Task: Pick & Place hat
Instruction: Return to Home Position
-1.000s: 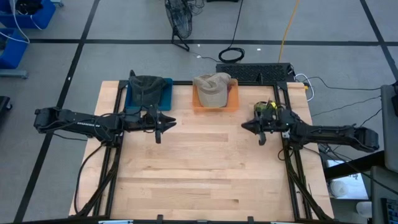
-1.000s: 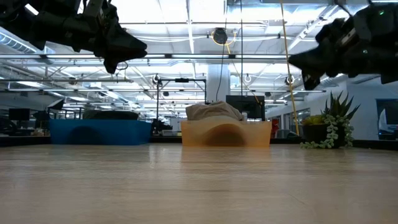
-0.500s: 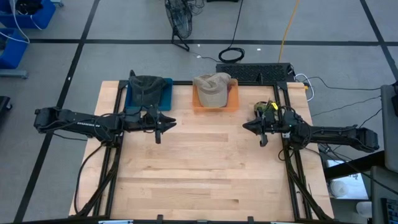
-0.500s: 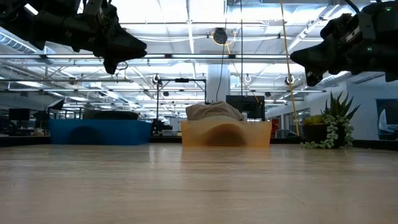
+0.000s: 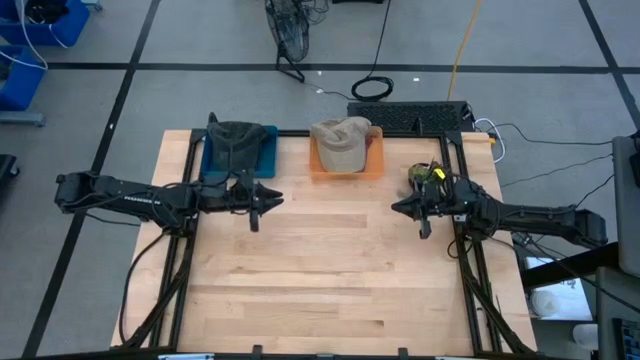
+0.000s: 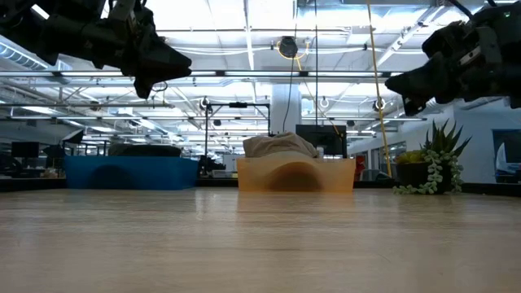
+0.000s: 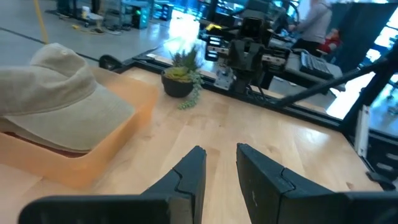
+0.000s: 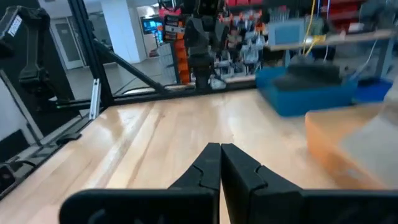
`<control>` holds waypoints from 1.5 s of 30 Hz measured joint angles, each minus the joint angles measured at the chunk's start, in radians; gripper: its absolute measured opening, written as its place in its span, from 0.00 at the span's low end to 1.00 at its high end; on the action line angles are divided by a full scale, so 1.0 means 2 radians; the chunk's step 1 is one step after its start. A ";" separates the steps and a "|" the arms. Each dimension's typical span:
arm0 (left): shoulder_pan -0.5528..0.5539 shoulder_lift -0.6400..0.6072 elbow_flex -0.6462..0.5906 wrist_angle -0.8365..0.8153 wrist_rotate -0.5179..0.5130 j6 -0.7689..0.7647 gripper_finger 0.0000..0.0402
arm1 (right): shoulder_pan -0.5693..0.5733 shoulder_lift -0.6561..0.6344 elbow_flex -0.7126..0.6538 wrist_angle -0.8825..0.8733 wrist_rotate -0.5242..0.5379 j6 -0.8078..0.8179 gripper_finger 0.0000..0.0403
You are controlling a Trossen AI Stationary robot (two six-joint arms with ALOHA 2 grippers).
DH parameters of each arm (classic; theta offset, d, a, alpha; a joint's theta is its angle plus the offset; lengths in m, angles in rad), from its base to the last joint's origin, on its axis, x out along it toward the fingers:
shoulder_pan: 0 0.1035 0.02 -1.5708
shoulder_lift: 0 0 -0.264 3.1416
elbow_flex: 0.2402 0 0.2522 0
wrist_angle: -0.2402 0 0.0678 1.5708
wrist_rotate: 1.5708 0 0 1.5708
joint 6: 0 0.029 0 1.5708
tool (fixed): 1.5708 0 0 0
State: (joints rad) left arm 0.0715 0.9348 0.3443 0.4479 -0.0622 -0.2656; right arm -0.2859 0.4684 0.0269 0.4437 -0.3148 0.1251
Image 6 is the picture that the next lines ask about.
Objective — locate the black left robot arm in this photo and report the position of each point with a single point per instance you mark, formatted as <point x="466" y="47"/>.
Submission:
<point x="40" y="28"/>

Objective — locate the black gantry frame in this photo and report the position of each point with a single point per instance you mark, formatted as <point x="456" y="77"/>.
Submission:
<point x="238" y="105"/>

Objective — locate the potted succulent plant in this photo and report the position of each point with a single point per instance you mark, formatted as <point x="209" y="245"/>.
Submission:
<point x="415" y="173"/>

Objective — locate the blue plastic bin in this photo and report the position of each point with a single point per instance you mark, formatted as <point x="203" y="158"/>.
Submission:
<point x="163" y="173"/>

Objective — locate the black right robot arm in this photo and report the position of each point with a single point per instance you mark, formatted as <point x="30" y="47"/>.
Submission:
<point x="513" y="61"/>

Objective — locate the black angled panel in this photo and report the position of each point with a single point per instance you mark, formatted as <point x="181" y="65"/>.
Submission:
<point x="74" y="137"/>

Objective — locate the orange plastic bin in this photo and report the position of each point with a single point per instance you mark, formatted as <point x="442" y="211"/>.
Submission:
<point x="252" y="175"/>

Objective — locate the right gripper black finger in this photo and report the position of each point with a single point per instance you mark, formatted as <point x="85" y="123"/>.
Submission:
<point x="415" y="106"/>
<point x="423" y="79"/>

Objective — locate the beige baseball cap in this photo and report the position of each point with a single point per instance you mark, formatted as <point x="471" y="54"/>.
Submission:
<point x="281" y="144"/>

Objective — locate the dark grey baseball cap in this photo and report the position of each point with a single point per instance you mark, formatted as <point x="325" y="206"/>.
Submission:
<point x="142" y="150"/>

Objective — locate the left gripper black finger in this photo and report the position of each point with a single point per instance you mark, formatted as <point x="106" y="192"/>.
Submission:
<point x="163" y="72"/>
<point x="154" y="53"/>

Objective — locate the small black monitor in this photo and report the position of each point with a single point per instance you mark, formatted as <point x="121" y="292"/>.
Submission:
<point x="25" y="149"/>

